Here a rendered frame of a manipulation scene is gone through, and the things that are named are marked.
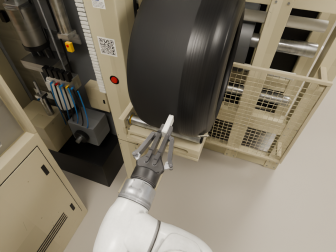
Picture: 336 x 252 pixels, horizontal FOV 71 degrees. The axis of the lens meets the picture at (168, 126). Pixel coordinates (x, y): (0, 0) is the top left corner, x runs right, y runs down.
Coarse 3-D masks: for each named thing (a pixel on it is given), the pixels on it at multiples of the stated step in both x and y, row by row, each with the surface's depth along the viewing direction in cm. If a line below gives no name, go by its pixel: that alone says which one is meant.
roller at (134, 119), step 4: (132, 116) 108; (136, 116) 108; (132, 120) 108; (136, 120) 108; (140, 120) 107; (136, 124) 109; (140, 124) 107; (144, 124) 107; (148, 128) 108; (152, 128) 106; (156, 128) 105; (172, 132) 104; (176, 136) 104; (180, 136) 103; (184, 136) 102; (188, 136) 102; (192, 140) 102; (196, 140) 101; (200, 140) 101
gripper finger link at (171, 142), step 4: (172, 140) 71; (172, 144) 70; (168, 148) 69; (172, 148) 69; (168, 152) 68; (172, 152) 70; (168, 156) 68; (168, 160) 67; (168, 164) 66; (172, 164) 66; (172, 168) 68
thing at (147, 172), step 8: (136, 160) 68; (152, 160) 67; (160, 160) 67; (136, 168) 64; (144, 168) 63; (152, 168) 66; (160, 168) 66; (136, 176) 63; (144, 176) 62; (152, 176) 63; (152, 184) 63
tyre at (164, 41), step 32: (160, 0) 67; (192, 0) 65; (224, 0) 65; (160, 32) 66; (192, 32) 64; (224, 32) 65; (128, 64) 74; (160, 64) 67; (192, 64) 65; (224, 64) 69; (160, 96) 72; (192, 96) 69; (192, 128) 79
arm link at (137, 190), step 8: (128, 184) 61; (136, 184) 61; (144, 184) 61; (120, 192) 61; (128, 192) 59; (136, 192) 59; (144, 192) 60; (152, 192) 62; (136, 200) 58; (144, 200) 59; (152, 200) 63
